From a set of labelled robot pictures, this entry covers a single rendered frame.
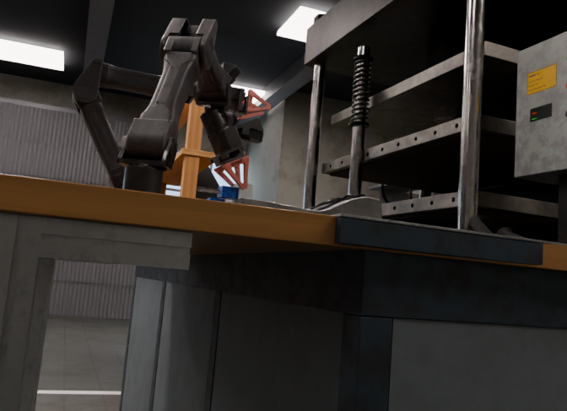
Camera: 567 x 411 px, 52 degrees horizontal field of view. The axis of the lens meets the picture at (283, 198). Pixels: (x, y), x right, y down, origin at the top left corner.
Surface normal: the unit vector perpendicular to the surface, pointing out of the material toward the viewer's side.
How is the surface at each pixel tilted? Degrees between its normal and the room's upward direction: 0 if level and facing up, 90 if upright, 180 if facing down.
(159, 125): 58
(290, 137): 90
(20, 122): 90
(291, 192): 90
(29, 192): 90
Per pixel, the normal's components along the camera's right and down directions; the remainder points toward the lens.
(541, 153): -0.92, -0.13
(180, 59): -0.04, -0.64
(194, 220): 0.35, -0.10
